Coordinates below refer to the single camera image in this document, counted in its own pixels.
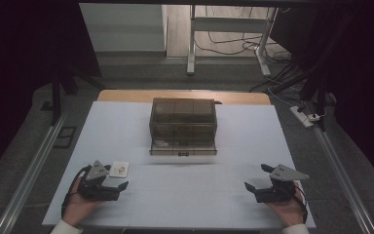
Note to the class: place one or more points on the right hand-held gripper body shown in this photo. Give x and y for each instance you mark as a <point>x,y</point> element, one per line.
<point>280,187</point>

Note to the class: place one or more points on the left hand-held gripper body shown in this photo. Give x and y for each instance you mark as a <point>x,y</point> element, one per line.
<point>94,190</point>

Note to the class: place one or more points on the white picture card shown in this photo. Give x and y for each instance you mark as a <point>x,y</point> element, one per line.
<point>119,169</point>

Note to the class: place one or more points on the brown transparent drawer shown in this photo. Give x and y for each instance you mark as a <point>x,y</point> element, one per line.
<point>183,148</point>

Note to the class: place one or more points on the brown transparent drawer box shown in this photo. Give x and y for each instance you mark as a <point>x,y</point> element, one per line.
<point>183,118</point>

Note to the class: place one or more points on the person's right hand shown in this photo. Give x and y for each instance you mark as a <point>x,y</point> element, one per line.
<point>287,211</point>

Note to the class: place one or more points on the person's left hand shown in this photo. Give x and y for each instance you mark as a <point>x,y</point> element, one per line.
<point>74,208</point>

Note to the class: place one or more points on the white power strip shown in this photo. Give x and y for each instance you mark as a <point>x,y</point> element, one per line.
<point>300,116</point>

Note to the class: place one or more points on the white table mat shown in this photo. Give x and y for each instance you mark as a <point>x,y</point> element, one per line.
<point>188,195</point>

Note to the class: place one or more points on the white plug adapter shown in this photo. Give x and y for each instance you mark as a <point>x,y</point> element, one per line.
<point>314,117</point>

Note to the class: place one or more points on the wooden table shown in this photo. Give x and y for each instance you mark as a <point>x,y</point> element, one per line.
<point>126,96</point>

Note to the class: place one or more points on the black metal stand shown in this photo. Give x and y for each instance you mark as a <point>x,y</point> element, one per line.
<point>56,100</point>
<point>319,97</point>

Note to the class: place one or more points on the dark curtain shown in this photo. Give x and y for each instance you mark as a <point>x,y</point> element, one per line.
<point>354,65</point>
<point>22,65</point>

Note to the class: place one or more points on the black floor frame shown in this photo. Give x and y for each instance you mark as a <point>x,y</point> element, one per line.
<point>65,137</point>

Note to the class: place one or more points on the metal floor rail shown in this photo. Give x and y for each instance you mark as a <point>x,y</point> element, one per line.
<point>344,182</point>
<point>29,177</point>

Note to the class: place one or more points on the white desk frame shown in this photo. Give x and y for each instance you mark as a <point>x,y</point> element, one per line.
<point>227,24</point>

